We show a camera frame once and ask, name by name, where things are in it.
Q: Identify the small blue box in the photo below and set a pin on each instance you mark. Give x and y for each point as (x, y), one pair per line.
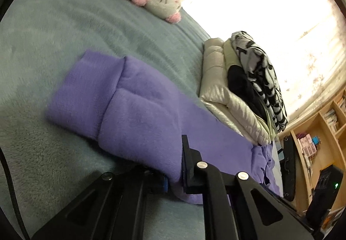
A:
(316, 140)

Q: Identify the folded black garment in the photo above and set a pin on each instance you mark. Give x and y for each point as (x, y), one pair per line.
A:
(240, 86)

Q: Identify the purple fleece sweatshirt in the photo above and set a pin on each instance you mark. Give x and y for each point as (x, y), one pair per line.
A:
(140, 110)

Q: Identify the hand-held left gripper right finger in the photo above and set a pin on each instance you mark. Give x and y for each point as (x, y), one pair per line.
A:
(189, 169)

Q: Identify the floral cream curtain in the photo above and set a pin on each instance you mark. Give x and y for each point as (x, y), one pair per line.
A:
(270, 7)

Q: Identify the black device with green light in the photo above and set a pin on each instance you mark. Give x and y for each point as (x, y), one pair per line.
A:
(324, 188)

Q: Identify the stack of pink boxes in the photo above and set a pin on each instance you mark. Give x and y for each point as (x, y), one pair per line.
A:
(306, 146)

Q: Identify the wooden shelf unit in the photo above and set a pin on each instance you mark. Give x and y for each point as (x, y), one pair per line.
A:
(321, 153)

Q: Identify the black and white patterned garment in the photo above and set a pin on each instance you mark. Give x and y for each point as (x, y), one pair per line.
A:
(259, 67)

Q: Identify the row of books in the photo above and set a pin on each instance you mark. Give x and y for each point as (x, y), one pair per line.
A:
(333, 117)

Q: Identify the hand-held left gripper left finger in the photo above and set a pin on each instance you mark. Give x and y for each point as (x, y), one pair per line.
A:
(163, 185)

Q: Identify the folded cream puffer jacket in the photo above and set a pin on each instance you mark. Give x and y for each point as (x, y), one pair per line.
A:
(216, 83)

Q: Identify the grey-green fleece blanket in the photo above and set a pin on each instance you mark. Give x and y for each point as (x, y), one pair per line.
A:
(54, 40)

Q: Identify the black carrying case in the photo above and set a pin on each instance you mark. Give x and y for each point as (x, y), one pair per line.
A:
(289, 169)

